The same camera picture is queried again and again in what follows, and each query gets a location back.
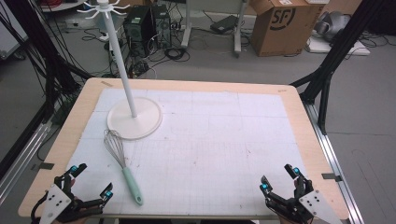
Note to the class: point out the white desk leg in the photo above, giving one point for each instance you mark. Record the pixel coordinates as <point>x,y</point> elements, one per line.
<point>186,25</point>
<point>239,28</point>

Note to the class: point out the grey tape piece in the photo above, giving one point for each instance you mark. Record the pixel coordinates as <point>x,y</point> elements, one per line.
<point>46,165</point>
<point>332,176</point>

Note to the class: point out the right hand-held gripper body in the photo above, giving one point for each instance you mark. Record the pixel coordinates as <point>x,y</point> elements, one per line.
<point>306,203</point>

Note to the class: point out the large black computer tower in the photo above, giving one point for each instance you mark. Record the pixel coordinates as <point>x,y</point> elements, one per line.
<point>138,31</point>

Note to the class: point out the person's right hand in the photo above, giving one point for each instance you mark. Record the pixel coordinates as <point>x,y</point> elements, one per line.
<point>284,220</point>

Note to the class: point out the white foam board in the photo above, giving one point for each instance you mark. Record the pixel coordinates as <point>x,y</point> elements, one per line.
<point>342,49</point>

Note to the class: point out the brown cardboard box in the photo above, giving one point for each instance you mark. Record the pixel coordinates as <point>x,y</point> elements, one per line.
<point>285,29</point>

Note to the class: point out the aluminium rail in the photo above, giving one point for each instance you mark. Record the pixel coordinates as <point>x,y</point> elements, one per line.
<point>334,168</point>
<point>25,155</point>

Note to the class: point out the black metal frame stand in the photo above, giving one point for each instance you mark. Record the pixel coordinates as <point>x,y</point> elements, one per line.
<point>333,59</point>
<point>53,62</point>

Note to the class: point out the white grid mat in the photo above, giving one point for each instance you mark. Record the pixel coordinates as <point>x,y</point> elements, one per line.
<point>202,155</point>

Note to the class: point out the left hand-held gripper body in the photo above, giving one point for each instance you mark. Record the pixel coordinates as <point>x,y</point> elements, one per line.
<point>57,202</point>

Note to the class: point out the white power strip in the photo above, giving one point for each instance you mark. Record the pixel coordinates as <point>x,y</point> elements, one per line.
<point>104,38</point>

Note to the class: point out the slim black computer tower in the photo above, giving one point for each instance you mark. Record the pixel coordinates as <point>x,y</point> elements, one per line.
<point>162,26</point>

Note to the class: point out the round white table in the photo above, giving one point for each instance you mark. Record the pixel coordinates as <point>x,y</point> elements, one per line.
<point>62,5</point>

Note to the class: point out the grey appliance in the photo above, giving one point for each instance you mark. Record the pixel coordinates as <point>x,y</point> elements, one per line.
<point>331,24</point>

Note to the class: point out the white hook rack stand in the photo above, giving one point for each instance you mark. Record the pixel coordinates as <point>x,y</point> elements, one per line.
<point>134,122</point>

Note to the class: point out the person's left hand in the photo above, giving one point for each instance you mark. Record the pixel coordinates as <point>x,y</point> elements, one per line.
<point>74,221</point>

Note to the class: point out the flat black device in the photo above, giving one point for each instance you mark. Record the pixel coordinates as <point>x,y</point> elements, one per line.
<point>224,24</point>

